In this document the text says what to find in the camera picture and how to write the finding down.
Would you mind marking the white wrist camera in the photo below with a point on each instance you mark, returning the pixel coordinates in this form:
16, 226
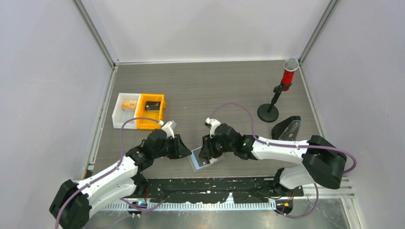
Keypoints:
212, 124
168, 128

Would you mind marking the red microphone on black stand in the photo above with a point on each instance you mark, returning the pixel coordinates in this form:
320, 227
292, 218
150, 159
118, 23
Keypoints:
269, 112

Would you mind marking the black card in orange bin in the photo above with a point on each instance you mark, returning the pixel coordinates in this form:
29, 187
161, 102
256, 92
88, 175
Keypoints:
152, 106

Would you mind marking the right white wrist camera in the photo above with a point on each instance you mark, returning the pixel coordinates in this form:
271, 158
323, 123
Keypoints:
212, 124

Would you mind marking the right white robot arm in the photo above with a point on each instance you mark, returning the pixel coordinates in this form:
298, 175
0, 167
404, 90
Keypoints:
316, 160

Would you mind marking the orange plastic bin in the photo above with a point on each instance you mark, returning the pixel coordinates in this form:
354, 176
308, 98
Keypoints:
143, 124

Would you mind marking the slotted metal rail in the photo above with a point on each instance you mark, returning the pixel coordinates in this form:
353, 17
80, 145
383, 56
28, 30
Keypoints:
227, 205

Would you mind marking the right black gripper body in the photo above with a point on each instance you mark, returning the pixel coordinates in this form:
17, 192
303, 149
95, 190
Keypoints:
216, 147

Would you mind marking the black stand with clear plate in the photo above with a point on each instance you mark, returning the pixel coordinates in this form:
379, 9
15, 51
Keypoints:
287, 130

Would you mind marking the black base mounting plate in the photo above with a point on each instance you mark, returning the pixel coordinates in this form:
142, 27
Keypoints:
213, 190

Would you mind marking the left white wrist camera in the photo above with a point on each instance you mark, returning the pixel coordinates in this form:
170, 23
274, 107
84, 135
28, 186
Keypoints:
168, 128

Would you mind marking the white plastic bin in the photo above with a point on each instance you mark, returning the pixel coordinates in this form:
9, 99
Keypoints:
119, 116

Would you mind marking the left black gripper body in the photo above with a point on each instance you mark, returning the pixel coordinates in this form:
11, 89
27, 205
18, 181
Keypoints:
168, 149

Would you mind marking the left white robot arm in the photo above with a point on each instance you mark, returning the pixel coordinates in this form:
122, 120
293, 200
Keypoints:
76, 202

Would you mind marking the tan card in white bin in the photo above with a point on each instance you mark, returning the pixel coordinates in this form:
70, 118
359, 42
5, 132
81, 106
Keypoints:
129, 104

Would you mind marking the blue grey card holder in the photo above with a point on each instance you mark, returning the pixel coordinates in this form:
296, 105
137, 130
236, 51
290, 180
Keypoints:
193, 158

